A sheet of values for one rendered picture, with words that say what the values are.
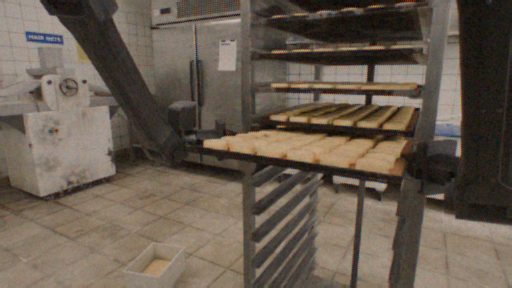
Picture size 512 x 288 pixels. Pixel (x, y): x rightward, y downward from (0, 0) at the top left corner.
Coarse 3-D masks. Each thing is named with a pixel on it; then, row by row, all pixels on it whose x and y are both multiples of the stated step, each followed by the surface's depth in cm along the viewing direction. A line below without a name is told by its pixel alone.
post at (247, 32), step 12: (240, 0) 78; (252, 0) 78; (240, 12) 79; (252, 12) 79; (240, 24) 80; (240, 36) 80; (252, 36) 80; (252, 60) 82; (252, 72) 82; (252, 96) 84; (252, 108) 84; (252, 168) 88; (252, 192) 90; (252, 216) 91; (252, 228) 92; (252, 252) 94; (252, 276) 96
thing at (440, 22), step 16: (448, 0) 57; (432, 16) 59; (448, 16) 57; (432, 32) 59; (432, 48) 60; (432, 64) 60; (432, 80) 61; (432, 96) 61; (432, 112) 62; (432, 128) 62; (416, 192) 66; (416, 208) 67; (416, 224) 68; (416, 240) 68; (416, 256) 69
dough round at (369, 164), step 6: (360, 162) 47; (366, 162) 46; (372, 162) 46; (378, 162) 46; (384, 162) 46; (360, 168) 46; (366, 168) 46; (372, 168) 45; (378, 168) 45; (384, 168) 45
